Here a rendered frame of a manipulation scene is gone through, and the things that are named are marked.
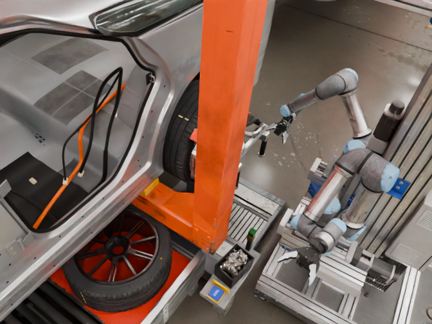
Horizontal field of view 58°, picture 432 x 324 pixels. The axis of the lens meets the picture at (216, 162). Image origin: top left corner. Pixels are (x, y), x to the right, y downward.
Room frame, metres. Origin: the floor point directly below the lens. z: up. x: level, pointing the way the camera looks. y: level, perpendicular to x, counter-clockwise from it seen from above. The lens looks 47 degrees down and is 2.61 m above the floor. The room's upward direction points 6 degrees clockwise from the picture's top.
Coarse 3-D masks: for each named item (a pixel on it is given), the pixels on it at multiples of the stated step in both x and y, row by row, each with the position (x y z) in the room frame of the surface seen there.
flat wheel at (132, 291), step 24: (120, 216) 1.41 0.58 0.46; (144, 216) 1.41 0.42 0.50; (96, 240) 1.21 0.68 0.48; (120, 240) 1.25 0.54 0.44; (144, 240) 1.24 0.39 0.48; (168, 240) 1.25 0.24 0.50; (72, 264) 1.02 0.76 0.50; (168, 264) 1.13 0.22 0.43; (72, 288) 0.93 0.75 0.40; (96, 288) 0.90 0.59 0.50; (120, 288) 0.91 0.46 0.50; (144, 288) 0.93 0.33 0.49
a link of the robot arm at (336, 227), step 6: (330, 222) 0.98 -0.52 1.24; (336, 222) 0.98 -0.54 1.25; (342, 222) 0.98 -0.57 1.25; (324, 228) 0.95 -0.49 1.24; (330, 228) 0.94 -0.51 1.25; (336, 228) 0.95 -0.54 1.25; (342, 228) 0.96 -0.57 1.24; (330, 234) 0.92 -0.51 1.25; (336, 234) 0.92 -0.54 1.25; (342, 234) 0.94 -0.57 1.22; (336, 240) 0.91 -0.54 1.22
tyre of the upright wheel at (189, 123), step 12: (192, 84) 1.95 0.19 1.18; (192, 96) 1.83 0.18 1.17; (180, 108) 1.75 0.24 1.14; (192, 108) 1.75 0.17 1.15; (180, 120) 1.69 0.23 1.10; (192, 120) 1.68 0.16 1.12; (168, 132) 1.65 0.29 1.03; (180, 132) 1.63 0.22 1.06; (168, 144) 1.61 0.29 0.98; (180, 144) 1.59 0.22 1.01; (192, 144) 1.62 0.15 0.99; (168, 156) 1.58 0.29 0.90; (180, 156) 1.56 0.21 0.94; (168, 168) 1.59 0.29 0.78; (180, 168) 1.54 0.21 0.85; (192, 180) 1.63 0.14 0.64
